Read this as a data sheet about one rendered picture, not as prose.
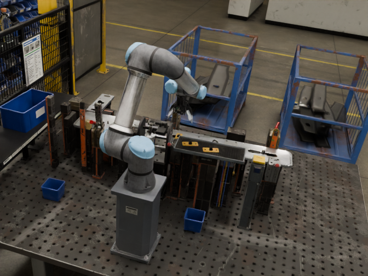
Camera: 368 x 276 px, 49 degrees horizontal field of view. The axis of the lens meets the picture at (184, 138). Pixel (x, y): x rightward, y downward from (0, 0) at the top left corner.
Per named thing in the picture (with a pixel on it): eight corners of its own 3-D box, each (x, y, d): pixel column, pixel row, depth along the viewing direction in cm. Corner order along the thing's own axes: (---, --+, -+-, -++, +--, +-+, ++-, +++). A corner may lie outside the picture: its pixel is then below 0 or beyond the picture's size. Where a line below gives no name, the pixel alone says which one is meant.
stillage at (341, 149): (280, 113, 531) (297, 43, 483) (341, 126, 517) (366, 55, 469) (274, 159, 429) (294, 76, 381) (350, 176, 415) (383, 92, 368)
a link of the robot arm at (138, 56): (119, 162, 178) (156, 44, 173) (93, 151, 184) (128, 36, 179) (132, 162, 189) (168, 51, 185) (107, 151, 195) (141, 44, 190)
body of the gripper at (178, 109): (172, 114, 235) (173, 96, 228) (175, 107, 242) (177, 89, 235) (184, 116, 234) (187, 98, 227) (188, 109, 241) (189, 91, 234)
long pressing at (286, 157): (291, 150, 252) (292, 148, 252) (292, 170, 233) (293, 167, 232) (85, 111, 270) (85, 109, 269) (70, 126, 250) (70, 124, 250)
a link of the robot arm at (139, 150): (144, 177, 177) (145, 151, 170) (119, 166, 182) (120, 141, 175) (158, 164, 187) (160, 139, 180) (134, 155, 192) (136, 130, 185)
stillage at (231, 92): (189, 92, 561) (196, 24, 513) (245, 104, 544) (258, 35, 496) (159, 130, 460) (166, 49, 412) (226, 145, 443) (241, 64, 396)
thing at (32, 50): (44, 76, 274) (40, 32, 258) (26, 88, 255) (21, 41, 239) (41, 75, 274) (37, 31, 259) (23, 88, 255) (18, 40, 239)
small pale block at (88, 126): (92, 168, 263) (92, 120, 245) (90, 171, 260) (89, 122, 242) (87, 167, 263) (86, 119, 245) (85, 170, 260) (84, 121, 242)
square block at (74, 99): (85, 143, 289) (84, 98, 271) (80, 149, 282) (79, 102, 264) (75, 141, 290) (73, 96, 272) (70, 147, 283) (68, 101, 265)
